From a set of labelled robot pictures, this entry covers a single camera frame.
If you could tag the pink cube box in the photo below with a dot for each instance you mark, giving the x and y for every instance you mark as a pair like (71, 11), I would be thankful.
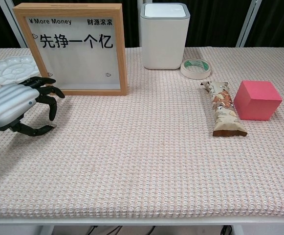
(254, 105)

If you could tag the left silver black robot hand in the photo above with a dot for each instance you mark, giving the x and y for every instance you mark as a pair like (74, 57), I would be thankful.
(7, 102)

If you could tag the white table frame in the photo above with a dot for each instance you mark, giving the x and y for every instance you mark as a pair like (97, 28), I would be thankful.
(141, 221)

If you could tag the white flower paint palette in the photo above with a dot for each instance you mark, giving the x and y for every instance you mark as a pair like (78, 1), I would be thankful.
(7, 69)

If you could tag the pink woven tablecloth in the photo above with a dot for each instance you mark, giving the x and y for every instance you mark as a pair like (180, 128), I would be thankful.
(141, 159)

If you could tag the white lidded trash bin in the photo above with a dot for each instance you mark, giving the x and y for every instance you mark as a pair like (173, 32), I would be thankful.
(165, 41)

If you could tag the brown snack bar packet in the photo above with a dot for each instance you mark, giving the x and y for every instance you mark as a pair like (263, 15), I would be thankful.
(223, 110)

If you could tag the black curtain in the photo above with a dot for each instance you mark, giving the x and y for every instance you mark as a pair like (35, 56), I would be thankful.
(217, 22)

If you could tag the beige masking tape roll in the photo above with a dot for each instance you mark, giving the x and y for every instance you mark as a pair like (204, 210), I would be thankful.
(187, 71)

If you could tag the wooden frame money box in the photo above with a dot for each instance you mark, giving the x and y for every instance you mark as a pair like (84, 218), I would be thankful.
(83, 63)

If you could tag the white metal post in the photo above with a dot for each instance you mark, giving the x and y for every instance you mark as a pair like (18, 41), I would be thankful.
(14, 27)
(249, 24)

